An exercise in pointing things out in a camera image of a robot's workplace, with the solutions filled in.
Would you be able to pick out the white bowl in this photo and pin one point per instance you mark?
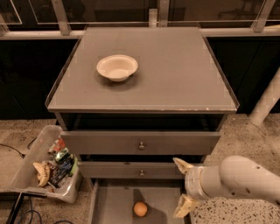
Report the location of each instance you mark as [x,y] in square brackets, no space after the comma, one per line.
[117,67]

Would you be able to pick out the grey bottom drawer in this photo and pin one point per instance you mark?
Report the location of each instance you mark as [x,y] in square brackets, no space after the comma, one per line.
[113,201]

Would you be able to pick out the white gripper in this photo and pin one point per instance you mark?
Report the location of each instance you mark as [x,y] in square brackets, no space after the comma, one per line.
[192,182]

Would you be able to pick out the metal window frame rail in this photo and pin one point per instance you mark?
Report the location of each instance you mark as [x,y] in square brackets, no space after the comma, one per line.
[68,19]

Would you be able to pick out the grey drawer cabinet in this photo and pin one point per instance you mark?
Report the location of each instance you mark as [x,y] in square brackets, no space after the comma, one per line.
[178,86]

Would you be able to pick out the dark blue snack packet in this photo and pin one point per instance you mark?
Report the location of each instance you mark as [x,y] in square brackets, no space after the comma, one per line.
[59,171]

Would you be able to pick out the white diagonal pole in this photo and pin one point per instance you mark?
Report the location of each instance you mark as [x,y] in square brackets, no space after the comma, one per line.
[267,101]

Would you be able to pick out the tan crumpled paper bag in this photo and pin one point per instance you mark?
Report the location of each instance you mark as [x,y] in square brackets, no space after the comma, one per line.
[43,174]

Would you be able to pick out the grey drawer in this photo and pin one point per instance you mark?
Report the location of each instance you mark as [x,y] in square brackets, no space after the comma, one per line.
[140,142]
[129,170]
[113,201]

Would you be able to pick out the green snack packet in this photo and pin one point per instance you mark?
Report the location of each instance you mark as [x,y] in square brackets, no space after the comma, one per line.
[61,155]

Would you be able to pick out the grey top drawer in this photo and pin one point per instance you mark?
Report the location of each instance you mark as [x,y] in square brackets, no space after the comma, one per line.
[140,142]

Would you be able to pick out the red soda can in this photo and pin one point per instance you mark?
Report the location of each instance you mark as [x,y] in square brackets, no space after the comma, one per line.
[56,146]

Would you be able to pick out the grey middle drawer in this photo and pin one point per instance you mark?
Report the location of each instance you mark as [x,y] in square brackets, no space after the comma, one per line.
[129,170]

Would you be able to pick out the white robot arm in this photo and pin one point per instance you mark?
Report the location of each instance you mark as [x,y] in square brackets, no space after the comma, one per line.
[236,177]

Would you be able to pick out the clear plastic bin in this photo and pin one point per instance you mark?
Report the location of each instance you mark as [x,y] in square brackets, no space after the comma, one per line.
[25,179]

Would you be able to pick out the orange fruit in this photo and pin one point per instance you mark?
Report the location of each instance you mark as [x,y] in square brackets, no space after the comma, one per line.
[140,209]

